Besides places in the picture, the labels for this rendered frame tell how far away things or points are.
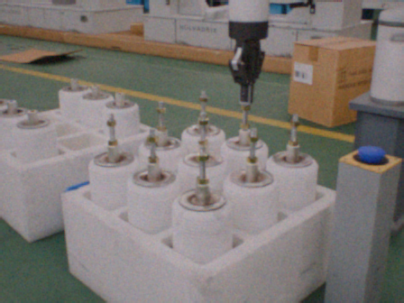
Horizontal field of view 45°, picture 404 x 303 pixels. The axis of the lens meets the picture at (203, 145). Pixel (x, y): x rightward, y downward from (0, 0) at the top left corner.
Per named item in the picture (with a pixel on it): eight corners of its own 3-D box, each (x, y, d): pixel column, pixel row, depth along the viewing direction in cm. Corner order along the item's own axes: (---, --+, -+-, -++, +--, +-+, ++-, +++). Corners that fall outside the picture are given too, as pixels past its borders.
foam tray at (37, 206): (91, 154, 162) (87, 102, 156) (164, 192, 135) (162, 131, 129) (-31, 188, 137) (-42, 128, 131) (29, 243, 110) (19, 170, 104)
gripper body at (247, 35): (259, 19, 85) (257, 72, 88) (275, 14, 92) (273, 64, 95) (220, 17, 88) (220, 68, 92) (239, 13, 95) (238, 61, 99)
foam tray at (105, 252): (203, 209, 126) (203, 144, 120) (337, 273, 100) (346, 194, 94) (68, 272, 100) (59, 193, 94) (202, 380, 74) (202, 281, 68)
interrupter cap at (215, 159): (228, 166, 89) (228, 163, 89) (188, 170, 87) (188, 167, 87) (216, 151, 96) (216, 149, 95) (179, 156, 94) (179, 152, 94)
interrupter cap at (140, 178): (184, 182, 82) (184, 179, 82) (143, 193, 79) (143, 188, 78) (163, 168, 88) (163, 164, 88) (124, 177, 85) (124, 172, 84)
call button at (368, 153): (364, 155, 77) (366, 142, 77) (388, 161, 75) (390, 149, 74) (352, 161, 75) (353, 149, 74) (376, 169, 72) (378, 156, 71)
